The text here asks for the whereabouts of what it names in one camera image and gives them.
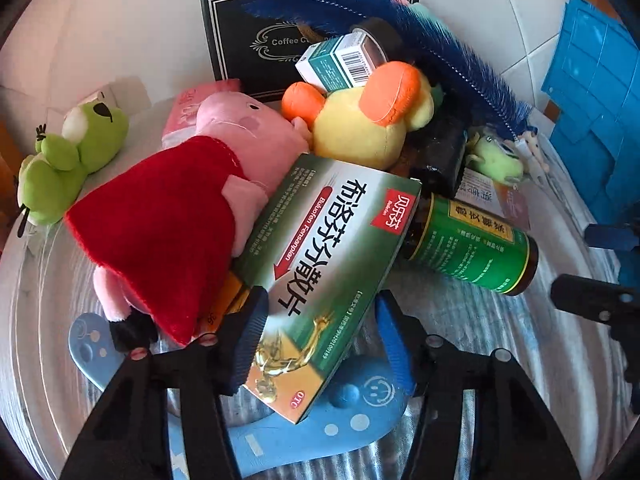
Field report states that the blue gamepad shaped toy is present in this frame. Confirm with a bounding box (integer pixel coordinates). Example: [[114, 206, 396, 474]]
[[67, 310, 411, 480]]

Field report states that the small green frog plush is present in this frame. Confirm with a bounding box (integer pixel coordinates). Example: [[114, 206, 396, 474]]
[[465, 130, 526, 188]]

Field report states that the white figure keychain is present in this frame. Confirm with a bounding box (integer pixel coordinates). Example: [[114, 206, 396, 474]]
[[515, 127, 548, 186]]

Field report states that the pale green plush toy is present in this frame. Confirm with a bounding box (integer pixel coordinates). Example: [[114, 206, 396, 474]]
[[392, 0, 438, 23]]

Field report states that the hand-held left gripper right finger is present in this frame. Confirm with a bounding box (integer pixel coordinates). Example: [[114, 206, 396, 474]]
[[375, 290, 581, 480]]

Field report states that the blue feather brush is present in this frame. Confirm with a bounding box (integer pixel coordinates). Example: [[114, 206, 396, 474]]
[[242, 0, 533, 141]]

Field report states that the black small box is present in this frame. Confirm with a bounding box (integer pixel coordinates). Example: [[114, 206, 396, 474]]
[[410, 110, 471, 196]]

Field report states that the white printed packet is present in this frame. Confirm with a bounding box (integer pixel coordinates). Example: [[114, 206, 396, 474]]
[[455, 170, 531, 233]]

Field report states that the orange box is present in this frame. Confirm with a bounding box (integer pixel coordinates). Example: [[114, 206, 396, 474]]
[[200, 270, 251, 336]]

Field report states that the pink tissue pack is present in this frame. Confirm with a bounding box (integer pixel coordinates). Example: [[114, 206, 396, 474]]
[[162, 79, 241, 148]]

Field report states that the green medicine box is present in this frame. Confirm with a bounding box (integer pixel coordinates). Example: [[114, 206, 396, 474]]
[[230, 154, 423, 426]]

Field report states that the brown bottle green label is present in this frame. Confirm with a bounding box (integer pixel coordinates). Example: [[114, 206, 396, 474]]
[[400, 195, 540, 297]]

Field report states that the yellow duck plush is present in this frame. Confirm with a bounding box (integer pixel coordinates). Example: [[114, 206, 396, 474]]
[[281, 61, 436, 171]]

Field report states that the blue plastic crate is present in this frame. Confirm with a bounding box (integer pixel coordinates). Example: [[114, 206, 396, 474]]
[[540, 0, 640, 286]]

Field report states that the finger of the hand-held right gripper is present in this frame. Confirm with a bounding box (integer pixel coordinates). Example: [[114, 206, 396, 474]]
[[550, 274, 640, 361], [584, 223, 640, 254]]

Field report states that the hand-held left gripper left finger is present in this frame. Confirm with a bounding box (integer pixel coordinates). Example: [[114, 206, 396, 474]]
[[60, 285, 271, 480]]

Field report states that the black coffee box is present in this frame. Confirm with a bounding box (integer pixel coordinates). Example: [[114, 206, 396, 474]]
[[200, 0, 421, 98]]

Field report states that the teal small medicine box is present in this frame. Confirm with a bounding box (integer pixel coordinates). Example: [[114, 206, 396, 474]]
[[295, 34, 381, 93]]

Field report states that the brown tape roll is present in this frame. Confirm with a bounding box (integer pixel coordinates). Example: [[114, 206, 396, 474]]
[[350, 17, 406, 66]]

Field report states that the pink pig plush red dress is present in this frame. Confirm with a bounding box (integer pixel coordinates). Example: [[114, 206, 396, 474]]
[[65, 89, 313, 353]]

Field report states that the large green frog plush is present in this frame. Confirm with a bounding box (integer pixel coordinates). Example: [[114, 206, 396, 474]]
[[15, 100, 131, 226]]

